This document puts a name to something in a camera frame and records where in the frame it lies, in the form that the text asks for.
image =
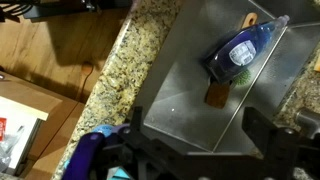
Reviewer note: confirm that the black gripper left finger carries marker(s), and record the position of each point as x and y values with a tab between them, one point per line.
137	120

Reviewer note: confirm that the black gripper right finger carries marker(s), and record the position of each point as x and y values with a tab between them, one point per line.
258	128

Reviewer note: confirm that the brown sponge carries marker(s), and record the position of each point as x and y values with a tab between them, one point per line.
217	95

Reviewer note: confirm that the stainless steel sink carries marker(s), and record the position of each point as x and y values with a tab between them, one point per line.
186	83

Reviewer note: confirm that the round wooden cabinet knob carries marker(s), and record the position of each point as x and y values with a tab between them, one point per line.
87	68

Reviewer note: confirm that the blue dish soap bottle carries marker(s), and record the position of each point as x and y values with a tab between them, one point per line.
243	50

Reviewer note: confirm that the white box with red label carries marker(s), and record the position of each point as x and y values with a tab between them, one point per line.
20	123

